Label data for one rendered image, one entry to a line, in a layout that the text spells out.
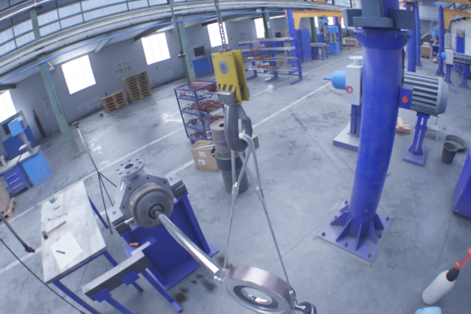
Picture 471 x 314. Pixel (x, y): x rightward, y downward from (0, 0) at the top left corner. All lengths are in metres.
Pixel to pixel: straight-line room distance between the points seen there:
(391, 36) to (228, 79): 1.36
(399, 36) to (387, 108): 0.55
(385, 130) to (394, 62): 0.54
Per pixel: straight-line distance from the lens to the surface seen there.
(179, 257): 2.69
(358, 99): 3.98
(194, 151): 3.90
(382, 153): 1.99
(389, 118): 1.85
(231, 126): 0.42
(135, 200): 1.74
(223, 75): 0.43
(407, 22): 1.62
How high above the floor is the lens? 2.20
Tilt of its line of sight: 26 degrees down
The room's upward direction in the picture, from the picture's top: 11 degrees counter-clockwise
